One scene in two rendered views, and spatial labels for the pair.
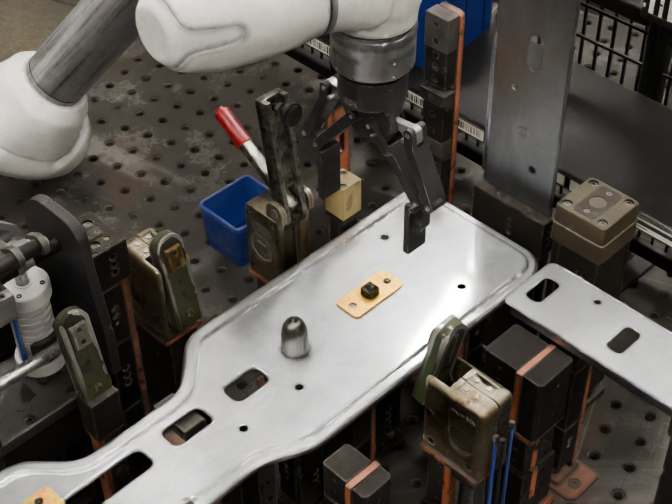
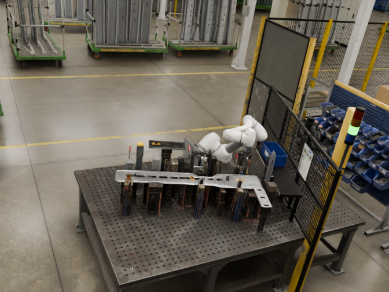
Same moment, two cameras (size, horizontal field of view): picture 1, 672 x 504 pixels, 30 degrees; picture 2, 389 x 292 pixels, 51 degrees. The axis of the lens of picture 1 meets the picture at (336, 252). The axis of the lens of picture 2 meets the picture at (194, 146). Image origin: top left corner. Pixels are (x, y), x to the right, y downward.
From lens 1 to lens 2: 2.66 m
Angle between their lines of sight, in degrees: 31
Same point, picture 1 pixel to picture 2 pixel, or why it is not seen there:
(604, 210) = (272, 185)
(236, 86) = (257, 166)
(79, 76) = (230, 149)
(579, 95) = (286, 177)
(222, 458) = (211, 182)
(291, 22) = (235, 138)
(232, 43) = (229, 137)
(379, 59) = (245, 148)
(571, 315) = (259, 193)
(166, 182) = not seen: hidden behind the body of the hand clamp
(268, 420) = (218, 182)
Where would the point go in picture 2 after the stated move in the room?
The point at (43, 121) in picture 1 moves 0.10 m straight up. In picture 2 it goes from (224, 153) to (225, 145)
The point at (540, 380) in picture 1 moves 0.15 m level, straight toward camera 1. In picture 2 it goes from (250, 196) to (238, 200)
